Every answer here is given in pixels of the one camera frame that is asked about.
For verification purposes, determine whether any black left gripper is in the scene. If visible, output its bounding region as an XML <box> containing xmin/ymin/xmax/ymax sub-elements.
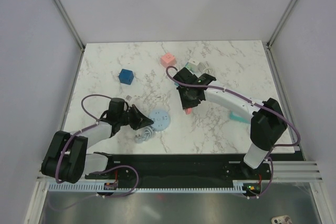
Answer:
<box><xmin>118</xmin><ymin>104</ymin><xmax>153</xmax><ymax>131</ymax></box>

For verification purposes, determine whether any pink plug adapter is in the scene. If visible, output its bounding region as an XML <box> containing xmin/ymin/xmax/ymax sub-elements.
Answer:
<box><xmin>184</xmin><ymin>108</ymin><xmax>192</xmax><ymax>115</ymax></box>

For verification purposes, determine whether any green cube plug adapter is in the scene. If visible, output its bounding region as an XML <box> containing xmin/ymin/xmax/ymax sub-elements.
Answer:
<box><xmin>185</xmin><ymin>63</ymin><xmax>192</xmax><ymax>71</ymax></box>

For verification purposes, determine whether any pink cube socket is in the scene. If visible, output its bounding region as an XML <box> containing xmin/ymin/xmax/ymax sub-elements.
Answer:
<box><xmin>160</xmin><ymin>52</ymin><xmax>176</xmax><ymax>68</ymax></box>

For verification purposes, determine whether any blue cube socket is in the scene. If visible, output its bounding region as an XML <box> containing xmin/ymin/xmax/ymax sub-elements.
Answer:
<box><xmin>118</xmin><ymin>69</ymin><xmax>134</xmax><ymax>85</ymax></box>

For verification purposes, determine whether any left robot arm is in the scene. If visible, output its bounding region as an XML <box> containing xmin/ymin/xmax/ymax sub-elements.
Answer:
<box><xmin>40</xmin><ymin>98</ymin><xmax>154</xmax><ymax>184</ymax></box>

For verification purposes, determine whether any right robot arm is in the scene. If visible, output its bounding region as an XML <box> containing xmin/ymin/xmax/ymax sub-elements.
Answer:
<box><xmin>169</xmin><ymin>67</ymin><xmax>288</xmax><ymax>179</ymax></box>

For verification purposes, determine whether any light blue round socket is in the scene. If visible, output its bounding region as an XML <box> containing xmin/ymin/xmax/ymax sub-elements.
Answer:
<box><xmin>149</xmin><ymin>109</ymin><xmax>171</xmax><ymax>132</ymax></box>

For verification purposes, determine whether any white cube socket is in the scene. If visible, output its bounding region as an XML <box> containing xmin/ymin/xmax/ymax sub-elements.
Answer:
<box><xmin>187</xmin><ymin>58</ymin><xmax>201</xmax><ymax>73</ymax></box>

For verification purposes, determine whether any teal wedge-shaped socket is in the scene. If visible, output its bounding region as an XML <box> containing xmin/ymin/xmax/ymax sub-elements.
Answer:
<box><xmin>229</xmin><ymin>111</ymin><xmax>250</xmax><ymax>124</ymax></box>

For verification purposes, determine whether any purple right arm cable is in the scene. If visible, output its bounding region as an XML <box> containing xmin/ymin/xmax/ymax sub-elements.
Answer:
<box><xmin>165</xmin><ymin>66</ymin><xmax>301</xmax><ymax>200</ymax></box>

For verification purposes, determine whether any white coiled power cable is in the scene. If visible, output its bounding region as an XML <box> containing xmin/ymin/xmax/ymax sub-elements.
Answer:
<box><xmin>199</xmin><ymin>61</ymin><xmax>217</xmax><ymax>77</ymax></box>

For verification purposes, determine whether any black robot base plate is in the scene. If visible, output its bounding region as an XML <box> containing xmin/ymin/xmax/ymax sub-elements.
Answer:
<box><xmin>85</xmin><ymin>154</ymin><xmax>271</xmax><ymax>187</ymax></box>

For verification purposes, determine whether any white slotted cable duct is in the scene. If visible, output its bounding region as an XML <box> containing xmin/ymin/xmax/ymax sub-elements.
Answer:
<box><xmin>47</xmin><ymin>180</ymin><xmax>246</xmax><ymax>194</ymax></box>

